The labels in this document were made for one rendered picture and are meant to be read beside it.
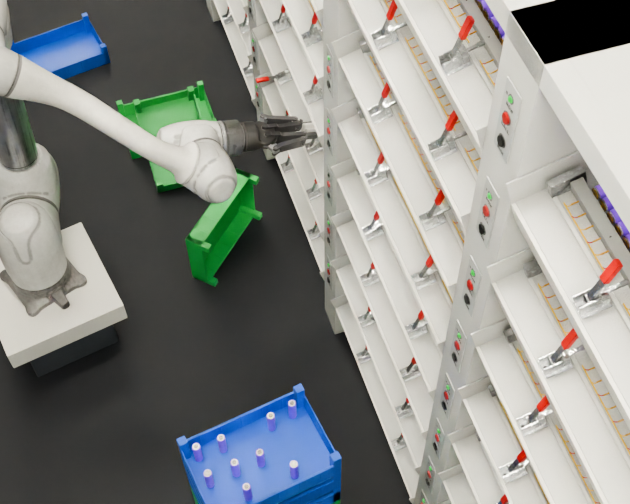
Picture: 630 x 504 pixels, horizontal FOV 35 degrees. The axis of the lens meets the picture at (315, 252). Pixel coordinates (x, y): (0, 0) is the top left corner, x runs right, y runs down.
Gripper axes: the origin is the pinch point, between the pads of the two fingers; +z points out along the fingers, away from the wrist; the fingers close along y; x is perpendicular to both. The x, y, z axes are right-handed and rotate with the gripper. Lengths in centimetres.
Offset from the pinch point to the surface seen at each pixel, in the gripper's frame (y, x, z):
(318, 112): 4.9, 11.4, -3.4
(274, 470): 80, -21, -32
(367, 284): 44.4, -7.6, 0.0
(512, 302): 100, 68, -17
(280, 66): -31.7, -7.1, 1.5
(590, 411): 120, 69, -15
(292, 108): -15.8, -7.8, 0.1
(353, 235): 29.8, -7.1, 1.5
